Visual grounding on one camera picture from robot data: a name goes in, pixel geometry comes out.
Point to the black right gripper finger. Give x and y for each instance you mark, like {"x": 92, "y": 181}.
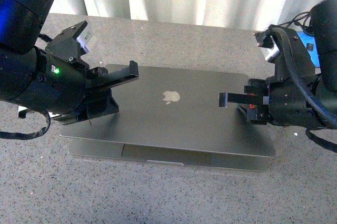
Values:
{"x": 255, "y": 114}
{"x": 225, "y": 98}

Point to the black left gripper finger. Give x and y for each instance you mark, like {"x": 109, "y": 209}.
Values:
{"x": 95, "y": 105}
{"x": 100, "y": 78}

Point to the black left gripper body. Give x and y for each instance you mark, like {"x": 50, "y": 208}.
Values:
{"x": 59, "y": 87}

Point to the silver grey laptop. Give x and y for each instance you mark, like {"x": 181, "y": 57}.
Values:
{"x": 172, "y": 116}

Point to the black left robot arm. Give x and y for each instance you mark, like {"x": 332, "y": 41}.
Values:
{"x": 21, "y": 25}

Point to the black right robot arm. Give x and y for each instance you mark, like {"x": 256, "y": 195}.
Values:
{"x": 323, "y": 25}

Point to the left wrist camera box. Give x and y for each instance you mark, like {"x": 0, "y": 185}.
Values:
{"x": 72, "y": 43}

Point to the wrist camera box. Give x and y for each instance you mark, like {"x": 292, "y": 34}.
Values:
{"x": 72, "y": 43}
{"x": 267, "y": 45}

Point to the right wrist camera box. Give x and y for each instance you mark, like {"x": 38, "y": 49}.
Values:
{"x": 267, "y": 45}

